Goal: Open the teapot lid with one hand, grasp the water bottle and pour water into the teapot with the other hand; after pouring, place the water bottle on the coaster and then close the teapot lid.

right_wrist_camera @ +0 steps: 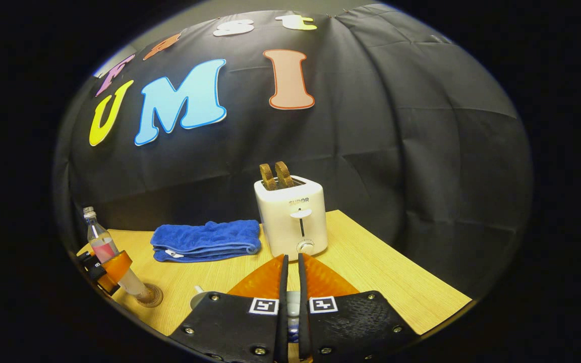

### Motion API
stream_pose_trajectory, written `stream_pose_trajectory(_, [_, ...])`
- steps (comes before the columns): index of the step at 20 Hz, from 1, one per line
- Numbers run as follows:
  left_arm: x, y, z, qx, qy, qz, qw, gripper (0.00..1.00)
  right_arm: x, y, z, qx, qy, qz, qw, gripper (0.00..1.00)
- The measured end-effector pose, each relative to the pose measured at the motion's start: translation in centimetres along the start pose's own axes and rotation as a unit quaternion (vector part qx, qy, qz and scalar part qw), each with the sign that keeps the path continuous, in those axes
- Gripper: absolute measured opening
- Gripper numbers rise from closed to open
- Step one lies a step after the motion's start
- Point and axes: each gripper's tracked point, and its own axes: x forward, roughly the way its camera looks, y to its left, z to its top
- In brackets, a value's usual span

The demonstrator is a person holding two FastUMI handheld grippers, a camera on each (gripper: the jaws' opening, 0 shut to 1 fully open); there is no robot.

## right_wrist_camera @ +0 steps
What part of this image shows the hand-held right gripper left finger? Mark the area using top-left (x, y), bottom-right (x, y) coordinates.
top-left (169, 254), bottom-right (289, 363)

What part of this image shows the black backdrop cloth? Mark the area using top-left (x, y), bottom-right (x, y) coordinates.
top-left (53, 4), bottom-right (533, 303)

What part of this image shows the brown bread slice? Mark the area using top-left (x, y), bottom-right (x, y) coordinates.
top-left (259, 163), bottom-right (277, 191)
top-left (274, 161), bottom-right (295, 189)

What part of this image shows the white toaster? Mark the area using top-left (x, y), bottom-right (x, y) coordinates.
top-left (254, 175), bottom-right (328, 261)

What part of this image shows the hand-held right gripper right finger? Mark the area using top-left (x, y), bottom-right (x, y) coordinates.
top-left (298, 253), bottom-right (418, 363)

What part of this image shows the round wooden coaster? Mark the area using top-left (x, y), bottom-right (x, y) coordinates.
top-left (134, 283), bottom-right (164, 308)

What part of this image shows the clear plastic water bottle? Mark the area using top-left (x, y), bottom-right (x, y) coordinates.
top-left (83, 206), bottom-right (152, 299)

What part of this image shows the white blue teacup lid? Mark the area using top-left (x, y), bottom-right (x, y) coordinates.
top-left (287, 291), bottom-right (301, 344)

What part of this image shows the folded blue towel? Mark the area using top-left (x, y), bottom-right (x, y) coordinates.
top-left (150, 220), bottom-right (262, 264)

